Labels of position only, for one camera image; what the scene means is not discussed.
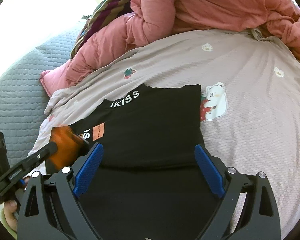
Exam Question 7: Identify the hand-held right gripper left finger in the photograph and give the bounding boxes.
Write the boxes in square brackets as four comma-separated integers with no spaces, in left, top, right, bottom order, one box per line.
[17,142,108,240]

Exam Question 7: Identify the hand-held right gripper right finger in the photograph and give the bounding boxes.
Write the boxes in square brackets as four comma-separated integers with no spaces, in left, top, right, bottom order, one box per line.
[194,144,282,240]

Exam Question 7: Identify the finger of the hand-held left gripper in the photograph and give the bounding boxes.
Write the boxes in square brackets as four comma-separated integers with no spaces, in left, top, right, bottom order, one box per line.
[0,142,59,193]

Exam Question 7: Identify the black printed shirt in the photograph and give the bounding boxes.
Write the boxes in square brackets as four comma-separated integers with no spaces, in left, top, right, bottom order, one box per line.
[46,84,232,240]

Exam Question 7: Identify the person's left hand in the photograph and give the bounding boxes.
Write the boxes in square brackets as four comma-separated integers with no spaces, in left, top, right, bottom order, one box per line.
[3,200,18,232]

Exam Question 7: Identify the printed pale pink blanket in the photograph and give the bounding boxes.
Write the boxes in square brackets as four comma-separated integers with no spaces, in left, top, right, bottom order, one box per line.
[27,29,300,240]

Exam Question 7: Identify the grey quilted mattress pad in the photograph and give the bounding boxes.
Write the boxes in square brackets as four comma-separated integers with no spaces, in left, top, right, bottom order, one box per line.
[0,21,88,165]

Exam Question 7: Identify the striped multicoloured cloth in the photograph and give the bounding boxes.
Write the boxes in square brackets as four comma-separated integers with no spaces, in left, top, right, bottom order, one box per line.
[70,0,138,58]

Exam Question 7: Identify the pink comforter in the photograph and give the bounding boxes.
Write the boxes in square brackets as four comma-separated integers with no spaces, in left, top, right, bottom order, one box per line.
[39,0,300,98]

